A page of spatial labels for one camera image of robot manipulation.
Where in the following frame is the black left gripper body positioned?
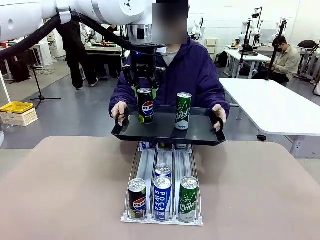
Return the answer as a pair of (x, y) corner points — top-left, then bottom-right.
(129, 46), (158, 79)

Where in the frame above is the black serving tray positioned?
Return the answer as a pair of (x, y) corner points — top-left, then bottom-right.
(111, 104), (227, 147)

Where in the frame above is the person's right forearm purple sleeve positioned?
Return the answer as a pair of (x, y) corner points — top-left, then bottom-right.
(108, 87), (131, 113)

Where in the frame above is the person's left forearm purple sleeve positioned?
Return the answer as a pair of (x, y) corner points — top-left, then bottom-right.
(207, 84), (231, 116)

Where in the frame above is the person in purple jacket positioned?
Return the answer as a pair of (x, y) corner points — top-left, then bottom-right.
(108, 0), (231, 117)

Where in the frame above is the standing person in black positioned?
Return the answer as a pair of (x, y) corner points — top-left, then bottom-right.
(56, 21), (99, 91)

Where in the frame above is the seated person in beige jacket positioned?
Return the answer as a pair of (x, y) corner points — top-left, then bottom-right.
(259, 35), (301, 85)

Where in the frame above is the person's right hand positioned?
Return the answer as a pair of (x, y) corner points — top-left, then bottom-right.
(111, 101), (129, 127)

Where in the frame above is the person's left hand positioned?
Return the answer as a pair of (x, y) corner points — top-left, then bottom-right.
(211, 104), (227, 133)

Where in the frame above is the dark workbench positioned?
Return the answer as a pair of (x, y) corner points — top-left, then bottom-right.
(86, 42), (123, 81)

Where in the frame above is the white drawer cart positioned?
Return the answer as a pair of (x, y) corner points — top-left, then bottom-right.
(204, 38), (218, 55)

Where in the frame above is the black backpack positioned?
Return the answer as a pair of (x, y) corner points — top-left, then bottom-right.
(218, 51), (230, 68)

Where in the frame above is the white can dispenser rack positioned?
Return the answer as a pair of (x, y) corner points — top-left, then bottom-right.
(120, 141), (205, 227)

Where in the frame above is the black microphone stand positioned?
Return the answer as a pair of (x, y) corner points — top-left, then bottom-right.
(29, 63), (62, 109)

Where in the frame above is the long white table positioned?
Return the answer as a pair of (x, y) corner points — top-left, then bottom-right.
(223, 48), (273, 79)

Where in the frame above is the cluttered white table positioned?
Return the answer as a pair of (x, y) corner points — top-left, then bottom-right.
(0, 41), (51, 82)

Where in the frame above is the black bag on floor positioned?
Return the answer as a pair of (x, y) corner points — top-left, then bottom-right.
(10, 59), (31, 83)

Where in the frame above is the black tripod pole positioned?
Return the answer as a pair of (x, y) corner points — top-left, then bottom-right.
(264, 18), (288, 81)

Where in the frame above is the cream plastic crate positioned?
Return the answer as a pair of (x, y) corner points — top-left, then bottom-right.
(0, 107), (39, 127)

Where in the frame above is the large white table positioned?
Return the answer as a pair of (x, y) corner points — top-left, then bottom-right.
(216, 77), (320, 159)

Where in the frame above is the yellow plastic crate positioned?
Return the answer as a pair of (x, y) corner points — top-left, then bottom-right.
(0, 101), (35, 114)

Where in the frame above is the clear plastic bowl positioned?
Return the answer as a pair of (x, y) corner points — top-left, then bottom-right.
(1, 121), (24, 133)

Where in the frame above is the black bag on table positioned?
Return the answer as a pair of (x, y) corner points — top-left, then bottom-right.
(297, 39), (319, 50)

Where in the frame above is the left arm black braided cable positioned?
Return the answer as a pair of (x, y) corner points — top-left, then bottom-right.
(0, 11), (133, 61)

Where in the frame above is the black camera on stand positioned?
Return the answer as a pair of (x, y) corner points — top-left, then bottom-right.
(251, 6), (264, 38)

